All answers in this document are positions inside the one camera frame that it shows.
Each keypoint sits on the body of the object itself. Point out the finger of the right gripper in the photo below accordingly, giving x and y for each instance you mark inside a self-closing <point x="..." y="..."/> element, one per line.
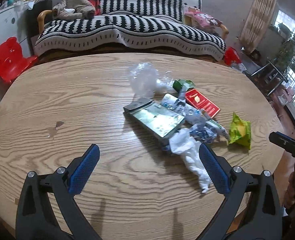
<point x="283" y="141"/>

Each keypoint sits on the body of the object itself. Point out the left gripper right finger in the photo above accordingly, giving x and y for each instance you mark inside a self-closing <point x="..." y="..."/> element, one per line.
<point x="262" y="218"/>

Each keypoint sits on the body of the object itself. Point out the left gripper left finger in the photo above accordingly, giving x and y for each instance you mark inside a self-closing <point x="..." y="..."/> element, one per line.
<point x="35" y="218"/>

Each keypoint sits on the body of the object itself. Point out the green popcorn snack bag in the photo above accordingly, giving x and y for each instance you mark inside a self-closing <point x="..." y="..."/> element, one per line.
<point x="240" y="132"/>

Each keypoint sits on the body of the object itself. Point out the white green tube wrapper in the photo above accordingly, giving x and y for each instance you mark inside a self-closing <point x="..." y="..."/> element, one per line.
<point x="219" y="130"/>

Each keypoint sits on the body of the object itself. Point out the red cigarette box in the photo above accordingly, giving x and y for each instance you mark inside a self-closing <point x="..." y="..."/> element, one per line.
<point x="199" y="101"/>

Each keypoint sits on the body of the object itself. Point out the white tissue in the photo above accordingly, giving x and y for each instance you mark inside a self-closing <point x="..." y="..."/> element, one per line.
<point x="184" y="145"/>

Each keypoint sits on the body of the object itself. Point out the silver pill blister pack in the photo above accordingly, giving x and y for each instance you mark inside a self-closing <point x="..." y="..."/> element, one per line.
<point x="180" y="106"/>

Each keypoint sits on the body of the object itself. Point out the dark green box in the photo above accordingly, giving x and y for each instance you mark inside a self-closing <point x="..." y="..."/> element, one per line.
<point x="157" y="119"/>

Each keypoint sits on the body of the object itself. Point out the clear plastic bag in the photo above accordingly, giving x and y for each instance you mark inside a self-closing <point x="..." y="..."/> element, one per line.
<point x="146" y="81"/>

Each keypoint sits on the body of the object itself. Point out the blue white wrapper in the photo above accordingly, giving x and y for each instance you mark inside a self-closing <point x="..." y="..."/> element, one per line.
<point x="202" y="133"/>

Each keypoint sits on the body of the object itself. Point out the person's right hand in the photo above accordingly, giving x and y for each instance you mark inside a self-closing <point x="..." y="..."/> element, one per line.
<point x="289" y="196"/>

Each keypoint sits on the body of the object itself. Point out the black metal rack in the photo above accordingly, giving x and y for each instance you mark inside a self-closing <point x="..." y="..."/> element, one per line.
<point x="268" y="78"/>

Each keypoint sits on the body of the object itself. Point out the red bag on floor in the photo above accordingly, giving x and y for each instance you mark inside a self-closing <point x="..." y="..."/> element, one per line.
<point x="231" y="56"/>

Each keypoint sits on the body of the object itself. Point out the pink cartoon pillow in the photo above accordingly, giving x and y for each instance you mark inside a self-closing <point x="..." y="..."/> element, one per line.
<point x="195" y="18"/>

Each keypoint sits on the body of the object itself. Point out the striped beige curtain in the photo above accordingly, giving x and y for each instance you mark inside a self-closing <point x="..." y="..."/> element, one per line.
<point x="256" y="24"/>

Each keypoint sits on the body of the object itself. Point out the red bear plastic chair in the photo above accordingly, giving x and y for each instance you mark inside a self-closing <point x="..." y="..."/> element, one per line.
<point x="12" y="61"/>

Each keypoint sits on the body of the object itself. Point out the black white striped sofa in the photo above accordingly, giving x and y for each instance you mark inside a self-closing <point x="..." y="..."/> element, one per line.
<point x="137" y="24"/>

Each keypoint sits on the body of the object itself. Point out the white cabinet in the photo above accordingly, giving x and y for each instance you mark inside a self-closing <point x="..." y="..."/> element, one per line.
<point x="13" y="24"/>

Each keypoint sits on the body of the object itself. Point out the beige clothing pile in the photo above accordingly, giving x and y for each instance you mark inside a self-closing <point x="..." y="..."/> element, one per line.
<point x="69" y="10"/>

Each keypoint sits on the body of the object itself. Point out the red backpack on sofa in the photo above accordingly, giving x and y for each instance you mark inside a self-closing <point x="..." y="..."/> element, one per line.
<point x="96" y="4"/>

